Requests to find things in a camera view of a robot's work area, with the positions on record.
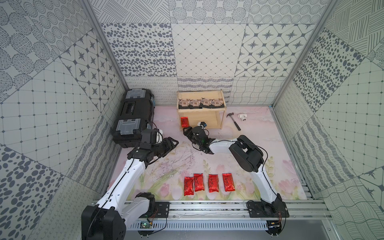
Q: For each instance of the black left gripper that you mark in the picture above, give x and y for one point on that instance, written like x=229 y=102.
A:
x=163 y=146

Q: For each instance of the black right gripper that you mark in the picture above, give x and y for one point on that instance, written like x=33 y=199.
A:
x=188 y=132

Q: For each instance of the red tea bag one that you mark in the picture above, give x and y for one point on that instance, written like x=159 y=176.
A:
x=184 y=122

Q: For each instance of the floral tea bag one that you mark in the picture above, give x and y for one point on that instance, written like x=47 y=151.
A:
x=184 y=104

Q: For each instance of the red tea bag two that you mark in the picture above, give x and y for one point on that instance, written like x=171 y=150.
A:
x=188 y=186

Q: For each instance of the floral tea bag four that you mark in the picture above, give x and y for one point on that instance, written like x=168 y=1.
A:
x=217 y=103

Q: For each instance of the red tea bag three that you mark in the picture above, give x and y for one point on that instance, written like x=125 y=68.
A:
x=199 y=182

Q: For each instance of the red tea bag four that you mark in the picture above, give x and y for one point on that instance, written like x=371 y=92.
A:
x=213 y=183

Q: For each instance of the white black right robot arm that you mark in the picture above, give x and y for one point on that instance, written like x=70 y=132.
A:
x=249 y=156

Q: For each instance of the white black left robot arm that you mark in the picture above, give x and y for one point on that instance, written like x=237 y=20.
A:
x=110 y=217

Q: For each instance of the light wooden shelf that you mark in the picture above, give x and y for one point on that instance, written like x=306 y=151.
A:
x=212 y=117

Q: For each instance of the red tea bag five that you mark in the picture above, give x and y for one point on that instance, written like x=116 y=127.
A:
x=228 y=182

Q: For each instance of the black plastic toolbox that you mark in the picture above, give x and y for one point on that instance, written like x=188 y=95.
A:
x=136 y=114

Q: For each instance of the white pipe fitting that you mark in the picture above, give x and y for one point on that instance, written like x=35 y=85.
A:
x=243 y=117

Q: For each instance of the green circuit board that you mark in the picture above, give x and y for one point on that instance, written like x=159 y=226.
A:
x=145 y=225

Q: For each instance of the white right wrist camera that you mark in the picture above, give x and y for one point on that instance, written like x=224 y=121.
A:
x=203 y=125

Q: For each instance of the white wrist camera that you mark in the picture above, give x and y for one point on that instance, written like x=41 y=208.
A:
x=159 y=136
x=203 y=125

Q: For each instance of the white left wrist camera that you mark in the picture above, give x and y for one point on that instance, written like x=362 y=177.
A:
x=159 y=136

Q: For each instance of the black handled hammer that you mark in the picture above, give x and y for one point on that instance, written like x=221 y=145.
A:
x=236 y=124

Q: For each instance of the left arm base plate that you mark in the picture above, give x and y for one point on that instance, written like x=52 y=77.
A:
x=156 y=210

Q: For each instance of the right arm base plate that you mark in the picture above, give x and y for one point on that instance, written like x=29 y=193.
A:
x=262 y=209

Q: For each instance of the aluminium mounting rail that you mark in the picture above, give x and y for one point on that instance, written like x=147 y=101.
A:
x=234 y=210

